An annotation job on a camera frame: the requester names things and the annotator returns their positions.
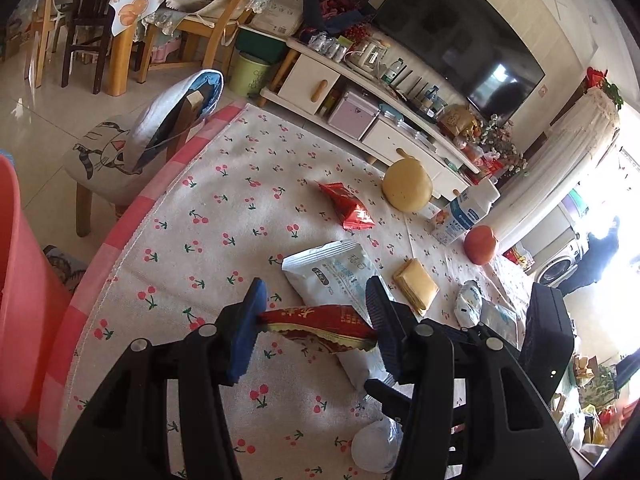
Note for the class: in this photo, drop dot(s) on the gold foil packet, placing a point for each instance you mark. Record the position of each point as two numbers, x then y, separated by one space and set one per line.
415 285

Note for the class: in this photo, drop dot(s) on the red gold snack packet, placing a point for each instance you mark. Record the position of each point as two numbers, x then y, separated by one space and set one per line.
320 327

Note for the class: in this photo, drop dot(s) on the green storage bin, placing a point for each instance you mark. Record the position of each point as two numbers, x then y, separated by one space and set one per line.
260 42

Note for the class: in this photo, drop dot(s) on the lilac storage case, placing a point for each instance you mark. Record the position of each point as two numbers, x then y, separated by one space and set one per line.
352 115

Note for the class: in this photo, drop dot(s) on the orange persimmon fruit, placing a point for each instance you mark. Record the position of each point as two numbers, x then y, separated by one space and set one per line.
480 245

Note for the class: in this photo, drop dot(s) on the white television cabinet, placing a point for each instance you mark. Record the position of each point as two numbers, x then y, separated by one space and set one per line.
310 80

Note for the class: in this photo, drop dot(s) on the white blue plastic bag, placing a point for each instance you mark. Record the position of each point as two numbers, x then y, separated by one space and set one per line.
467 305

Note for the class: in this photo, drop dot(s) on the pack of small bottles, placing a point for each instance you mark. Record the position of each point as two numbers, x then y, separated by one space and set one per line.
327 45

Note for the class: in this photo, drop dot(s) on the white washing machine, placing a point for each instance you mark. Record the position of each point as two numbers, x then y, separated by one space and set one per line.
557 267

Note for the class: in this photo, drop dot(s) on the green label water bottle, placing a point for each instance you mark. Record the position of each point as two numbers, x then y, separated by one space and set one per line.
392 72

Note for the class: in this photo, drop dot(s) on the black television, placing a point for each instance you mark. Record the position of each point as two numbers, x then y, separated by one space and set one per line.
450 25

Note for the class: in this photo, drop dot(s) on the yellow pear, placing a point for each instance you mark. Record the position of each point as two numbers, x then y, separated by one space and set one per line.
407 185

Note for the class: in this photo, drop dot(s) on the orange print table cloth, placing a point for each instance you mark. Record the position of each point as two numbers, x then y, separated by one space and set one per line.
130 0

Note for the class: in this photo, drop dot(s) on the glass electric kettle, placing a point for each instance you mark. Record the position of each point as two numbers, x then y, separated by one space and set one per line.
367 55

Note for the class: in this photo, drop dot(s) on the light wooden chair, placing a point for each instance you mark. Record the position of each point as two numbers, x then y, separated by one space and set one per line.
200 22
42 25

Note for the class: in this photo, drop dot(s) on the white curtain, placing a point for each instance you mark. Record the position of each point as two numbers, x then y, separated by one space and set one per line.
540 185

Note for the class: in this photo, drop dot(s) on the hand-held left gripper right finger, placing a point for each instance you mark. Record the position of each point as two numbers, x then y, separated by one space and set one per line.
382 330

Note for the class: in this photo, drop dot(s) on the pink plastic basin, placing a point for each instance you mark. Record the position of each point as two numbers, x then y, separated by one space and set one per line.
25 285

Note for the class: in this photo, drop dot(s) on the dried flower bunch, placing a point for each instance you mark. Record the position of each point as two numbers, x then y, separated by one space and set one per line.
500 145

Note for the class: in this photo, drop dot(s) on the cat print stool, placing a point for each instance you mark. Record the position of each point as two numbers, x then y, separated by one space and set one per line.
100 160

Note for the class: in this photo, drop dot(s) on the yellow green trash can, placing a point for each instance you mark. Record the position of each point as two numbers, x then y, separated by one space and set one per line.
247 75

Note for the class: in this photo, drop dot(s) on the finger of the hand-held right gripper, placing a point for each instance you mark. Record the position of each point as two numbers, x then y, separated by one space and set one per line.
392 400

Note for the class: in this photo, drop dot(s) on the pale plastic packet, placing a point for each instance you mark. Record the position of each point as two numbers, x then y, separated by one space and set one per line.
497 317

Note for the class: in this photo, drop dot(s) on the dark wooden chair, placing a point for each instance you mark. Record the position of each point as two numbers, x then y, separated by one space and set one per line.
82 30

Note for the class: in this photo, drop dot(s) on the dark blue flower bouquet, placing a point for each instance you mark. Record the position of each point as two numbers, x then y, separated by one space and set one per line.
335 0

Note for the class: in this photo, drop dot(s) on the red white snack packet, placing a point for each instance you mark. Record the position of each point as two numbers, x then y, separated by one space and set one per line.
350 205

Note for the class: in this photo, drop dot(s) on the cartoon print cushion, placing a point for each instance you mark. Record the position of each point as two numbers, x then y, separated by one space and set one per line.
65 267

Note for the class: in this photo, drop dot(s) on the white plastic bottle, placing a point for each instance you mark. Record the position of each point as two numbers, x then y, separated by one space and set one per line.
460 215

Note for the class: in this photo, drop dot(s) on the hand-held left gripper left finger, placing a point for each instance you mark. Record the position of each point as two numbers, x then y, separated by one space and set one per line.
245 340

